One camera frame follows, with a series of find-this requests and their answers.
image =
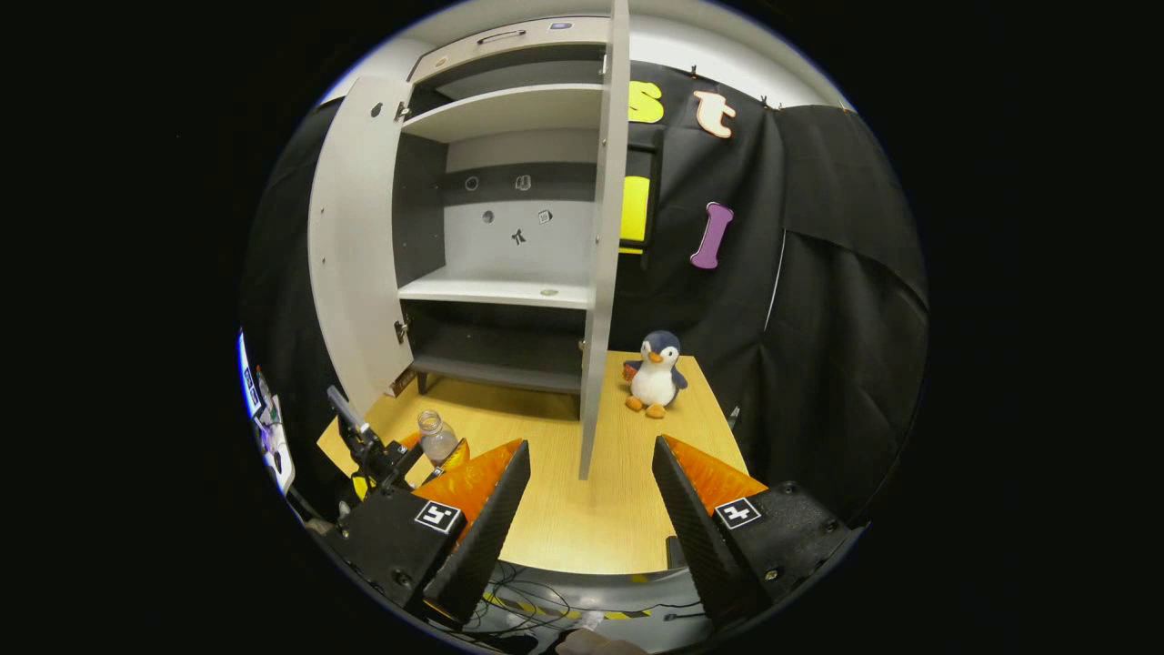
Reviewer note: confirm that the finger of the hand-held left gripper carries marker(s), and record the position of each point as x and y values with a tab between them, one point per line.
409	440
457	457

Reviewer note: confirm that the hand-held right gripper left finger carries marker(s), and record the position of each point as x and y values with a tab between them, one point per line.
482	546

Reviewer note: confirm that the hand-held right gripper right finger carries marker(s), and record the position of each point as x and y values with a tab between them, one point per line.
700	537

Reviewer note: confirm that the clear plastic bottle red label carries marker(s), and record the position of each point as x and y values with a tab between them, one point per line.
437	441

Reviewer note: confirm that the gray cabinet door checkered sticker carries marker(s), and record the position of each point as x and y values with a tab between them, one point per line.
355	246

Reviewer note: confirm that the gray cabinet door cube stickers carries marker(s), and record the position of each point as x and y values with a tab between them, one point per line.
605	227

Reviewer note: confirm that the dark gray cabinet shelf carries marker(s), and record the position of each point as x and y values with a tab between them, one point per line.
500	371

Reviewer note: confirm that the white cabinet shelf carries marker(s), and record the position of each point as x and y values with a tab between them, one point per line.
509	111
500	291

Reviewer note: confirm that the gray cabinet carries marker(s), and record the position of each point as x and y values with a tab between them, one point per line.
509	236

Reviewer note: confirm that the gray cabinet drawer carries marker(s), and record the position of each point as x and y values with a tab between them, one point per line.
509	50

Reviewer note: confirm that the stack of books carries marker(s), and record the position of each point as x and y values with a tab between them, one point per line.
402	382

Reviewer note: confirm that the yellow black floor tape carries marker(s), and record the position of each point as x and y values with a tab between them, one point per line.
627	616

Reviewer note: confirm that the computer monitor screen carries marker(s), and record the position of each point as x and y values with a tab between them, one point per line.
273	446

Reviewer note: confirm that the penguin plush toy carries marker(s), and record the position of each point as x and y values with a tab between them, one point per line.
655	377

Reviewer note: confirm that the black backdrop cloth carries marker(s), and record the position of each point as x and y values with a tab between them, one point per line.
837	364

